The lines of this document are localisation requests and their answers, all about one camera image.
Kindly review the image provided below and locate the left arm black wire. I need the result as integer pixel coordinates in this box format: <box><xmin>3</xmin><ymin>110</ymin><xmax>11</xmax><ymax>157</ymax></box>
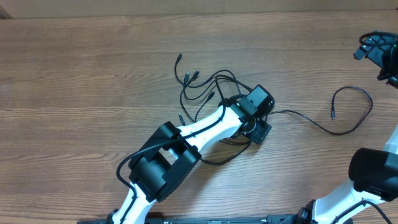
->
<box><xmin>116</xmin><ymin>96</ymin><xmax>246</xmax><ymax>224</ymax></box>

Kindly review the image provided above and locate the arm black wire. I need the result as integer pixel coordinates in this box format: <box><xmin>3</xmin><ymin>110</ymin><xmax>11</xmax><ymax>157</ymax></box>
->
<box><xmin>116</xmin><ymin>96</ymin><xmax>246</xmax><ymax>224</ymax></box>
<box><xmin>332</xmin><ymin>30</ymin><xmax>398</xmax><ymax>224</ymax></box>

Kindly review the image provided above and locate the thin black cable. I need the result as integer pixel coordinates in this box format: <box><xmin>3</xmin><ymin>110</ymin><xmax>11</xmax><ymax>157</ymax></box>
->
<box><xmin>269</xmin><ymin>86</ymin><xmax>374</xmax><ymax>136</ymax></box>

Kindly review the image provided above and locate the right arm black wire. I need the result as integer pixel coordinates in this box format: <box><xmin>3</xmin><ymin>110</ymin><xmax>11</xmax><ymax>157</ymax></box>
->
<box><xmin>332</xmin><ymin>30</ymin><xmax>398</xmax><ymax>224</ymax></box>

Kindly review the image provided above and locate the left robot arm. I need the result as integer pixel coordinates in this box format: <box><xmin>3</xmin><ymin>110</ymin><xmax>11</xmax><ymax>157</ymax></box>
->
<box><xmin>106</xmin><ymin>85</ymin><xmax>275</xmax><ymax>223</ymax></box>

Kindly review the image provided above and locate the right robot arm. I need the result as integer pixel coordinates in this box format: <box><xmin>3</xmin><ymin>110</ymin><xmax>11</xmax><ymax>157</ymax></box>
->
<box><xmin>282</xmin><ymin>31</ymin><xmax>397</xmax><ymax>223</ymax></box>

